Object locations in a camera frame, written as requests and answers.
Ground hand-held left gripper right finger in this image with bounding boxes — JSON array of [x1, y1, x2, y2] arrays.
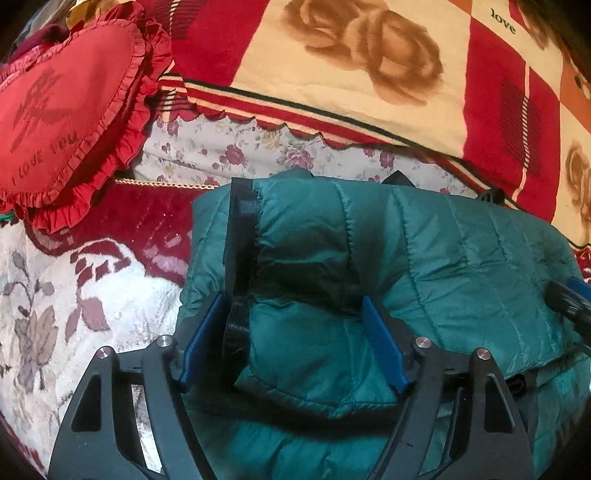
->
[[362, 295, 539, 480]]

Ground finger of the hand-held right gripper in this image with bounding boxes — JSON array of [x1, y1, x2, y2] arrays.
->
[[546, 276, 591, 332]]

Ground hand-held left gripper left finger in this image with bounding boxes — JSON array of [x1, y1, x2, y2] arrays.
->
[[48, 293, 227, 480]]

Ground green puffer jacket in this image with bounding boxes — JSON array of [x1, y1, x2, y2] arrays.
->
[[178, 168, 591, 480]]

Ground red white plush floral blanket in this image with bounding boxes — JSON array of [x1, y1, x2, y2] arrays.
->
[[0, 178, 222, 480]]

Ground grey floral bed sheet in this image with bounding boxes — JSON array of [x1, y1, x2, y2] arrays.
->
[[131, 113, 485, 195]]

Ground red heart frilled pillow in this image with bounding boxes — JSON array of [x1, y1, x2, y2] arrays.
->
[[0, 2, 175, 234]]

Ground rose print checkered blanket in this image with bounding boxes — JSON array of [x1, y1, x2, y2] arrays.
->
[[152, 0, 591, 252]]

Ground dark red cloth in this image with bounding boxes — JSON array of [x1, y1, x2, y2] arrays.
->
[[13, 23, 72, 54]]

